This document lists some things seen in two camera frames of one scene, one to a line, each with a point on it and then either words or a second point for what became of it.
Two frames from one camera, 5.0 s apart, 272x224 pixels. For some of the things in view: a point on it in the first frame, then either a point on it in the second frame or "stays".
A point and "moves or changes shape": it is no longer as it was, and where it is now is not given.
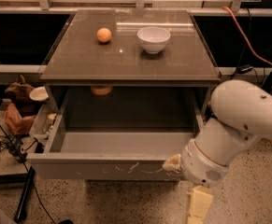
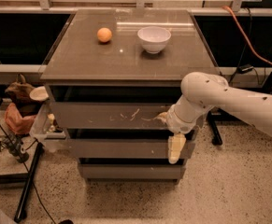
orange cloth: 17,124 stays
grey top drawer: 122,133 moves or changes shape
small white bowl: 38,93 stays
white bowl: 153,38 stays
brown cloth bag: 19,93 stays
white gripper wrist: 200,164 → 177,122
